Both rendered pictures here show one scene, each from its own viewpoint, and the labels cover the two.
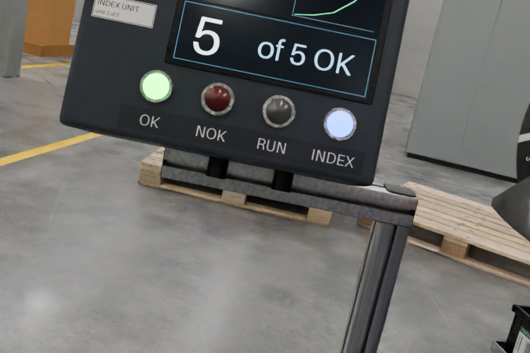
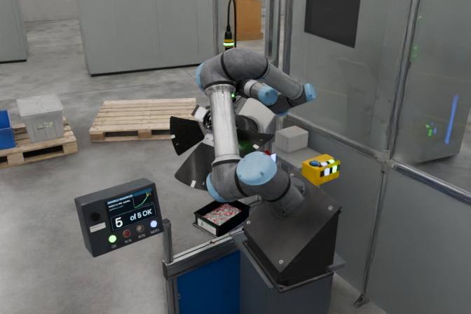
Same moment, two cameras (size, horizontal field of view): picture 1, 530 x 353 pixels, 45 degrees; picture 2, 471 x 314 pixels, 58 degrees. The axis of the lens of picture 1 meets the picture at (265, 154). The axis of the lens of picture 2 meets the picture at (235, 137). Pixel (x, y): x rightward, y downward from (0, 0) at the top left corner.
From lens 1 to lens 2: 1.15 m
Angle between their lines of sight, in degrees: 34
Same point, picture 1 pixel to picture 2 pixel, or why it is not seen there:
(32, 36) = not seen: outside the picture
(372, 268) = (166, 240)
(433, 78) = (87, 26)
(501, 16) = not seen: outside the picture
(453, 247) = (144, 134)
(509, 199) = (179, 174)
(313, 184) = not seen: hidden behind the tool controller
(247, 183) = not seen: hidden behind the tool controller
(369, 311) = (168, 247)
